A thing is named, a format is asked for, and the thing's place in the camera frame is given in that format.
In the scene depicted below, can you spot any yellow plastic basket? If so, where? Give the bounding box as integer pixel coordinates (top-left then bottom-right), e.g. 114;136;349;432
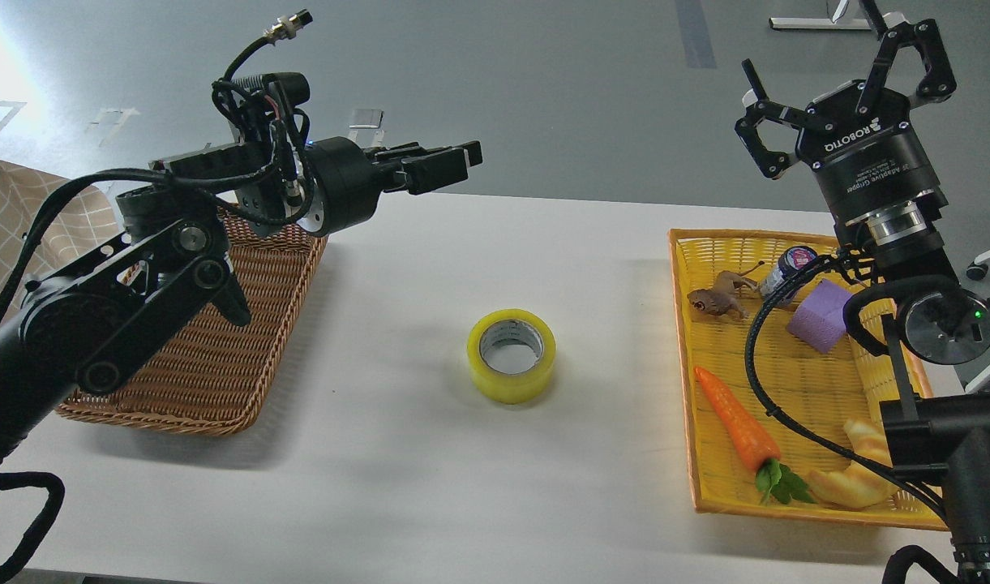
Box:
668;229;945;530

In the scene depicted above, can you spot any small dark lidded jar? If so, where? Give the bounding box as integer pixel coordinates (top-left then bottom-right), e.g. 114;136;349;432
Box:
758;247;818;303

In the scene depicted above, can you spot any toy croissant bread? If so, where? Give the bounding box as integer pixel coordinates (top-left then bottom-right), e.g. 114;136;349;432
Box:
806;419;899;509

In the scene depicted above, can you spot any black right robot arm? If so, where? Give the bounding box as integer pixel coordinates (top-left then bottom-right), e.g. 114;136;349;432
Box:
735;1;990;583

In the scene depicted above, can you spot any brown toy frog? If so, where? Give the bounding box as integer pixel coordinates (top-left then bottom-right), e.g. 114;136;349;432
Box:
686;261;765;320

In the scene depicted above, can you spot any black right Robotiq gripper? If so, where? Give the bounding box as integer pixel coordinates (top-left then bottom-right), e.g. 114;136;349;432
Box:
735;0;958;226

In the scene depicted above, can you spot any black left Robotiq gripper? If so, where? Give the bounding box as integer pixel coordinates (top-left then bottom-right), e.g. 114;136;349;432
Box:
303;137;483;238

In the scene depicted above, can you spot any office chair caster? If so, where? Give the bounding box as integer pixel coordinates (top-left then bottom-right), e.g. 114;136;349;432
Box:
965;248;990;281

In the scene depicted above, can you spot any purple foam block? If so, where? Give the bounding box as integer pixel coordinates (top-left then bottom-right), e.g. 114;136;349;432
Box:
785;280;853;354

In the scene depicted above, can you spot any white table leg base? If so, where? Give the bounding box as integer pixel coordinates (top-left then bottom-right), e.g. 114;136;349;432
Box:
768;1;872;31

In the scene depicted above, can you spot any beige checkered cloth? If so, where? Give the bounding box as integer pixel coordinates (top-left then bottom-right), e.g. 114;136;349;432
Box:
0;159;121;293

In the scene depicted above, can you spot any orange toy carrot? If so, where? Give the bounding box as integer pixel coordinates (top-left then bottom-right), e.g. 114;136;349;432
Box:
692;366;816;505

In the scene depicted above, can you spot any yellow packing tape roll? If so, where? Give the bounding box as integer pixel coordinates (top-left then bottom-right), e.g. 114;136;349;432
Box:
465;309;558;404

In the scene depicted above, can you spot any brown wicker basket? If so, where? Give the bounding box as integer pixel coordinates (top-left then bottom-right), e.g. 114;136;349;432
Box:
56;212;328;436

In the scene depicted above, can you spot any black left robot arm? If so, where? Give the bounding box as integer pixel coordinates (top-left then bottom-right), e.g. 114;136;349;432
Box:
0;10;482;583

